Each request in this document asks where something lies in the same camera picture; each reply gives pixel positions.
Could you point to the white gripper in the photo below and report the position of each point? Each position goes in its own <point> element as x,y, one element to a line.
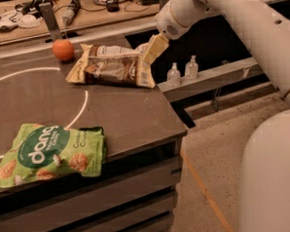
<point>166,23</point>

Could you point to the brown chip bag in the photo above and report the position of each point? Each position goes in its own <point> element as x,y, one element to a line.
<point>111,65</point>

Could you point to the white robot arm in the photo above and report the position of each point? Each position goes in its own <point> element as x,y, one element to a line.
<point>264,189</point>

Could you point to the green rice chip bag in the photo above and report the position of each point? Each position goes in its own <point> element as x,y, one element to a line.
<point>39,153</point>

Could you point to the left clear pump bottle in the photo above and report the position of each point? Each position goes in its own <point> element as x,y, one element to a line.
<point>173,76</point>

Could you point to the clear pump bottle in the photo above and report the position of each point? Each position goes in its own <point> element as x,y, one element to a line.
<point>192,71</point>
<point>173,76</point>

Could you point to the right clear pump bottle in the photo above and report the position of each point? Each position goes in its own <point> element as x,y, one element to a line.
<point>192,71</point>

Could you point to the black round tape roll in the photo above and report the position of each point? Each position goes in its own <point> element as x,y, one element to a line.
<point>112,6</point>

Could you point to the grey metal shelf ledge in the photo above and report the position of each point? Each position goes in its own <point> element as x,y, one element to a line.
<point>211,79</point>

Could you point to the grey handheld tool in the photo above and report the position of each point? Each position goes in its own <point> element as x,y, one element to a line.
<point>71,12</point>

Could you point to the orange fruit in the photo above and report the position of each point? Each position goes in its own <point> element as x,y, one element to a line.
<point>63,49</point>

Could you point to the black headphones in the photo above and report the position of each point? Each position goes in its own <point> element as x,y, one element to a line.
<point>32,8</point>

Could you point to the white cloth mask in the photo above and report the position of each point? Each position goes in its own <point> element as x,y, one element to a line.
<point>28,21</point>

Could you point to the grey metal bracket post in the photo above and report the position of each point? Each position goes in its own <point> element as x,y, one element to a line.
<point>50,20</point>

